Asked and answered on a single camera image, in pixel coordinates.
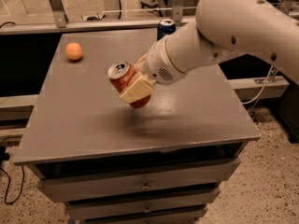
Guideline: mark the grey metal railing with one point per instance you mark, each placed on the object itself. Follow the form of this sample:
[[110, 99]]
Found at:
[[61, 16]]

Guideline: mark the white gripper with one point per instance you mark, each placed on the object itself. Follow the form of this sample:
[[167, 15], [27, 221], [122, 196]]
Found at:
[[158, 64]]

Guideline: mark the top grey drawer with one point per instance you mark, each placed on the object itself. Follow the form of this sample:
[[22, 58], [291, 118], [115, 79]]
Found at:
[[88, 187]]

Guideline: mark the bottom grey drawer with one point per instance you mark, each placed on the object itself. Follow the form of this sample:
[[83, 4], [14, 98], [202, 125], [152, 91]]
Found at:
[[154, 217]]

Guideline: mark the grey drawer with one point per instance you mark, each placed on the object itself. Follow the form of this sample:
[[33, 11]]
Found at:
[[88, 187], [154, 217], [142, 204]]

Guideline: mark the grey drawer cabinet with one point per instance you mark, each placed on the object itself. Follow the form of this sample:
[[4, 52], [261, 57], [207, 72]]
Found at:
[[80, 126]]

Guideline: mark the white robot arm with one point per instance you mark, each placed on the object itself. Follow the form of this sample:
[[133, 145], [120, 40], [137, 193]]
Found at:
[[222, 30]]

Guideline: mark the blue Pepsi can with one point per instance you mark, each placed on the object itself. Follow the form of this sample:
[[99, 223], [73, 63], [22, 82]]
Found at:
[[165, 27]]

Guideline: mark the middle grey drawer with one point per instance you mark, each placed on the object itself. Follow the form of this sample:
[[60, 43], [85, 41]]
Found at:
[[142, 204]]

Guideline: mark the orange fruit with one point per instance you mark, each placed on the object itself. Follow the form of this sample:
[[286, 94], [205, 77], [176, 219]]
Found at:
[[73, 51]]

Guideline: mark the red Coca-Cola can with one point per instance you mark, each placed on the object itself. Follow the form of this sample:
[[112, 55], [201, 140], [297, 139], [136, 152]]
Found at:
[[120, 74]]

